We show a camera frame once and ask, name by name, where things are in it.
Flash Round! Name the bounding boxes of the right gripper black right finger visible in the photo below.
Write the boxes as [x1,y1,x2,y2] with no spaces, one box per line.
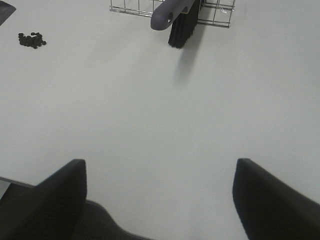
[232,158,320,240]

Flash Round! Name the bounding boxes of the pile of dark coffee beans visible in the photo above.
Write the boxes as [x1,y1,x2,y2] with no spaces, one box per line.
[18,32,47,49]

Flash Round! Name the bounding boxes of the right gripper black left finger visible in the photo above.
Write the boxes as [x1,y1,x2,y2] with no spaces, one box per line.
[0,159,87,240]

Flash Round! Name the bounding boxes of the grey hand brush black bristles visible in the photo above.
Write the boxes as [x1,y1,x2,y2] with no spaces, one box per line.
[150,0,202,49]

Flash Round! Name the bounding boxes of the grey plastic dustpan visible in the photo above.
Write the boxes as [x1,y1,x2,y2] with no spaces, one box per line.
[0,0,16,25]

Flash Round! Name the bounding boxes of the chrome wire dish rack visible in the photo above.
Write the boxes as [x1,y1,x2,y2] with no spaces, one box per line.
[109,0,236,28]

